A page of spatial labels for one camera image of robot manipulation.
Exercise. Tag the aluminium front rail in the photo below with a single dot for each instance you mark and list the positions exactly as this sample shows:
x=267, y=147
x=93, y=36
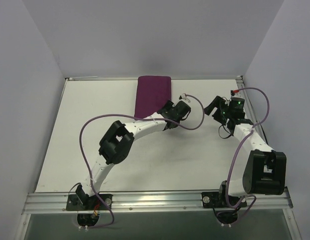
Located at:
x=146, y=201

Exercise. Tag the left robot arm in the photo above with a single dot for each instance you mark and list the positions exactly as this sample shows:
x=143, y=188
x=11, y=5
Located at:
x=116, y=144

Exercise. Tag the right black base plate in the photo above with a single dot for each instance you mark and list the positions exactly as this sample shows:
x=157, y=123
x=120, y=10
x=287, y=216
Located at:
x=212, y=199

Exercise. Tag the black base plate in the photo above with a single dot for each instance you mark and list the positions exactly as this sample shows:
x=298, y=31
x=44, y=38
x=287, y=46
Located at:
x=212, y=199
x=93, y=203

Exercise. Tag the aluminium right rail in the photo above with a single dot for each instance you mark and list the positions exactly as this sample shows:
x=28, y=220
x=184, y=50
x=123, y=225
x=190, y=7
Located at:
x=255, y=120

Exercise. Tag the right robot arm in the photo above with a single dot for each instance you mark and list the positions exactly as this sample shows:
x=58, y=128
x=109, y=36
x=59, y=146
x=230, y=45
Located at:
x=256, y=168

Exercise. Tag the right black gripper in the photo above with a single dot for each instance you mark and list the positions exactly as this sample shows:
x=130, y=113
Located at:
x=217, y=113

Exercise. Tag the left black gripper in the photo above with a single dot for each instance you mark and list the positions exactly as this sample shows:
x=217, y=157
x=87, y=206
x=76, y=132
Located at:
x=166, y=109

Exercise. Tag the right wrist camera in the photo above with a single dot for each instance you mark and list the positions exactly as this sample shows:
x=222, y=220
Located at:
x=236, y=101

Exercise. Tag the aluminium rail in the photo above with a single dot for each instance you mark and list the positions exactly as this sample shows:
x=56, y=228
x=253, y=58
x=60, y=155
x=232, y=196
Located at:
x=146, y=201
x=255, y=120

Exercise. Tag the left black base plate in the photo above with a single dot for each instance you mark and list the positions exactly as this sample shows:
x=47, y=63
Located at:
x=93, y=203

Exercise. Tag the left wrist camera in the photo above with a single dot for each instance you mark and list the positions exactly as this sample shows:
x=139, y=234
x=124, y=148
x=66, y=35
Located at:
x=183, y=97

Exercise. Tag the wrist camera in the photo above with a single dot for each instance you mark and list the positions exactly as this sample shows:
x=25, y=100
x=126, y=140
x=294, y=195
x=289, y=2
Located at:
x=236, y=101
x=183, y=97

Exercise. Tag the purple cloth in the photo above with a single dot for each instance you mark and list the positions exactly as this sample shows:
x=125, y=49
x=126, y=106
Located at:
x=152, y=94

